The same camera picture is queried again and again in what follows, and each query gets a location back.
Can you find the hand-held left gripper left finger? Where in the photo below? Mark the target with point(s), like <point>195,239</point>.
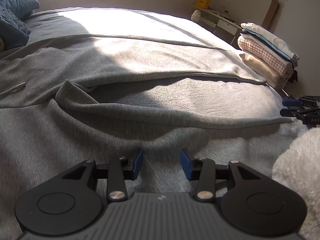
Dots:
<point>137,163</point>

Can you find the cream pinecone ornament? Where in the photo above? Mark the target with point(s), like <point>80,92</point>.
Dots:
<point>196,15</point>

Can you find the beige folded garment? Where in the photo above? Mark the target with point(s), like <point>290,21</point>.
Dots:
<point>257,67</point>

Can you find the pile of folded clothes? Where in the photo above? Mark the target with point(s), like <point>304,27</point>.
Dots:
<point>268,43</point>

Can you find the grey hoodie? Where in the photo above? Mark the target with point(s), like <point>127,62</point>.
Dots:
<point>100,62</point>

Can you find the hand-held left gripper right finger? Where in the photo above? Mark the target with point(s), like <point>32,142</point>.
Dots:
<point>186,163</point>

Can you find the folded blue jeans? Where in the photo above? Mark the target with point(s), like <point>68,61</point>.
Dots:
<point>12,32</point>

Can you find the cream folded garment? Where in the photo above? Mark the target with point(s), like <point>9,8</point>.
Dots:
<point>270,37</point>

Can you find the grey bed blanket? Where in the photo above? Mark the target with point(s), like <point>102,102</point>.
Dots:
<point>175,92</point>

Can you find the blue duvet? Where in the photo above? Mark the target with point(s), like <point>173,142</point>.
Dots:
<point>17,6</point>

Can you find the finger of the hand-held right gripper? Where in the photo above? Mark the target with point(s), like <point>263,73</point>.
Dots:
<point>291,102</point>
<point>290,112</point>

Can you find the brown cardboard sheet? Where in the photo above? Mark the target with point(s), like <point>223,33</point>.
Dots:
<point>271,12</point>

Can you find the white fluffy robe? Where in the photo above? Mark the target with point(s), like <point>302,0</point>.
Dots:
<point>300,170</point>

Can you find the white desk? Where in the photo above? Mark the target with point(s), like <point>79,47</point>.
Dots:
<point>226,26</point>

